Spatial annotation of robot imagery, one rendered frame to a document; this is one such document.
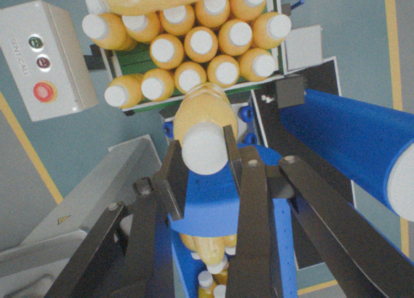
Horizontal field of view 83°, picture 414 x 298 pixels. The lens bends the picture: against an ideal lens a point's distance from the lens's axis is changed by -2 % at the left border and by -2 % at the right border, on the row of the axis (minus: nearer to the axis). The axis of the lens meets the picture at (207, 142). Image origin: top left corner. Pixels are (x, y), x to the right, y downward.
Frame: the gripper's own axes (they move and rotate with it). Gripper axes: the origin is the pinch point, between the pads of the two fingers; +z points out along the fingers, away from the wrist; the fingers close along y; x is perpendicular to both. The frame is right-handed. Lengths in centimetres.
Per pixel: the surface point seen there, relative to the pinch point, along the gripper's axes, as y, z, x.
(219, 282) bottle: -12, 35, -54
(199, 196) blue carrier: -5.6, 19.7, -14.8
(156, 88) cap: -8.7, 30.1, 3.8
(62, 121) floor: -101, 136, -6
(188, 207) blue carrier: -7.7, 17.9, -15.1
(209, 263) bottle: -9.9, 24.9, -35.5
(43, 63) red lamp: -26.1, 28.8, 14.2
